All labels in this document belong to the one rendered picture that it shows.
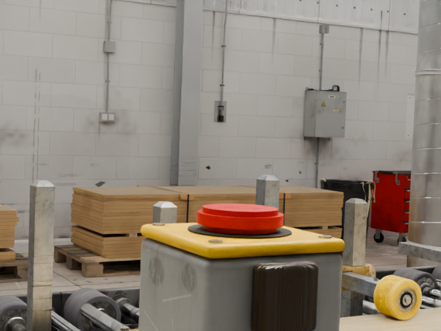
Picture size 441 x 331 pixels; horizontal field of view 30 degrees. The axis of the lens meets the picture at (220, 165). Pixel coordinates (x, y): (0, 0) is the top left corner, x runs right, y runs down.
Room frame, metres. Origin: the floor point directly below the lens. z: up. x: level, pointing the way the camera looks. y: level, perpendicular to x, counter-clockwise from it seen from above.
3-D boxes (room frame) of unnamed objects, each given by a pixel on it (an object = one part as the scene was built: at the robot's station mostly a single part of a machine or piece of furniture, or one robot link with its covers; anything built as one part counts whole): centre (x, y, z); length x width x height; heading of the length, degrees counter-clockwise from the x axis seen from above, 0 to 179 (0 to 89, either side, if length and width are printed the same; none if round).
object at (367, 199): (8.57, -1.33, 0.36); 0.58 x 0.56 x 0.72; 29
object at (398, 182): (9.12, -2.09, 0.41); 0.76 x 0.48 x 0.81; 126
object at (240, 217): (0.38, -0.01, 1.22); 0.04 x 0.04 x 0.02
